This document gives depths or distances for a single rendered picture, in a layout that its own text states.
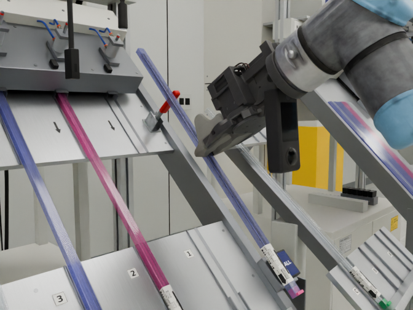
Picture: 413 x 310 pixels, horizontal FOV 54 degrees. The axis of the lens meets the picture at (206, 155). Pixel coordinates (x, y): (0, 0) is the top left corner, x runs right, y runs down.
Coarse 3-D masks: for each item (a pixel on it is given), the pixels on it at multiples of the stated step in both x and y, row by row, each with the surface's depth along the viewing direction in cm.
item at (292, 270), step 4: (280, 252) 71; (284, 252) 71; (280, 256) 70; (284, 256) 70; (284, 260) 70; (288, 260) 70; (284, 264) 69; (288, 264) 70; (292, 264) 70; (288, 268) 69; (292, 268) 69; (296, 268) 70; (292, 272) 69; (296, 272) 69
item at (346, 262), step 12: (240, 144) 83; (252, 156) 82; (264, 168) 81; (276, 180) 80; (288, 204) 78; (300, 216) 76; (312, 228) 75; (324, 240) 74; (336, 252) 73; (348, 264) 71; (384, 300) 69
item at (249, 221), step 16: (144, 64) 74; (160, 80) 72; (176, 112) 69; (192, 128) 68; (208, 160) 65; (224, 176) 64; (224, 192) 63; (240, 208) 61; (256, 224) 60; (256, 240) 59; (288, 288) 56
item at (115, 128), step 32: (32, 96) 73; (96, 96) 83; (128, 96) 88; (0, 128) 64; (32, 128) 68; (64, 128) 72; (96, 128) 76; (128, 128) 81; (0, 160) 60; (64, 160) 66
